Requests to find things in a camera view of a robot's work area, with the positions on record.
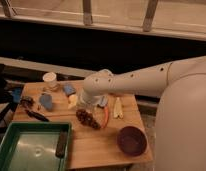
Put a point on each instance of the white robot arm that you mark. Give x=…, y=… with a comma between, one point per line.
x=180, y=127

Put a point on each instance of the purple bowl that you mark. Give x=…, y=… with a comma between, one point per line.
x=131, y=141

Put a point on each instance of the grey blue cloth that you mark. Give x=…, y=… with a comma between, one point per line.
x=103, y=102

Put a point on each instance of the orange carrot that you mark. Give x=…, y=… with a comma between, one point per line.
x=106, y=117

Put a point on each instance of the dark grape bunch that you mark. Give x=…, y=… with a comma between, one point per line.
x=87, y=119

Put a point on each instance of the white plastic cup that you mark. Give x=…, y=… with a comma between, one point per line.
x=50, y=79

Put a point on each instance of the blue toy piece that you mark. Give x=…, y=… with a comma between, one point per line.
x=46, y=101

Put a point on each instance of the dark brush in tray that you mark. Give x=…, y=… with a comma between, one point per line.
x=61, y=144

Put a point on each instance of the dark small toy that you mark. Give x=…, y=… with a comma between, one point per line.
x=26, y=101

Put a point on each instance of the blue object at left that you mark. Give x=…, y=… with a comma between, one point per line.
x=16, y=93

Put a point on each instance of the green plastic tray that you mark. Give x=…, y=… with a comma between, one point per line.
x=31, y=146

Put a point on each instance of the black stand at left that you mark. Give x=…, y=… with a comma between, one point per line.
x=5, y=97

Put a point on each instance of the black handled tool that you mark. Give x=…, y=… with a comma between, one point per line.
x=37, y=115

